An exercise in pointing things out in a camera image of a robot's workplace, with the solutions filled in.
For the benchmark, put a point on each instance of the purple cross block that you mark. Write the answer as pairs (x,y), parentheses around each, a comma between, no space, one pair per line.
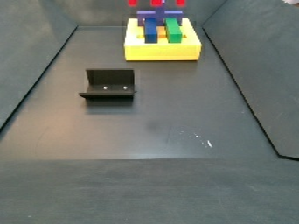
(159,13)

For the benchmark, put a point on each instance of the black angle bracket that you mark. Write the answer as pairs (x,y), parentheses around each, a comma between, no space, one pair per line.
(110,83)

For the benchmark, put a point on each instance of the green bar block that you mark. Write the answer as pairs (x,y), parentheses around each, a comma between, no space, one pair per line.
(173,30)

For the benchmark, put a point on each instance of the blue bar block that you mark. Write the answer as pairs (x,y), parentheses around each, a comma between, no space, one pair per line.
(150,31)

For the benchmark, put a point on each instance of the red block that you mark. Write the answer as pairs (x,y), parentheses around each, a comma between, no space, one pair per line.
(157,3)

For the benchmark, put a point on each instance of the yellow base board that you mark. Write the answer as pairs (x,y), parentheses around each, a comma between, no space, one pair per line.
(141,51)

